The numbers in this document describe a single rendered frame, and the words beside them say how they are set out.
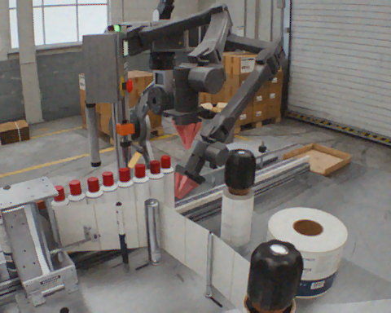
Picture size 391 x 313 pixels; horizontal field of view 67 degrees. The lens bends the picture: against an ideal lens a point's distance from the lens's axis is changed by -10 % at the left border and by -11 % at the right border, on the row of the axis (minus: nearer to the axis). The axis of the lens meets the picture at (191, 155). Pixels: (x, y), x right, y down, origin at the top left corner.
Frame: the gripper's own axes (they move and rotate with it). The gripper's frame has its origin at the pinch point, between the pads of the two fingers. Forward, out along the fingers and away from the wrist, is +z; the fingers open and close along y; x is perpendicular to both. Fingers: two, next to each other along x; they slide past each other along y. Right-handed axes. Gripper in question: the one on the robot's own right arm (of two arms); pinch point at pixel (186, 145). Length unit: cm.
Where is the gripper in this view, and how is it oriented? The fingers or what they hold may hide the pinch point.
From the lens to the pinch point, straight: 83.5
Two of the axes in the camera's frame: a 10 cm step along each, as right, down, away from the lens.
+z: 0.0, 9.4, 3.4
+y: 7.7, -2.2, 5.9
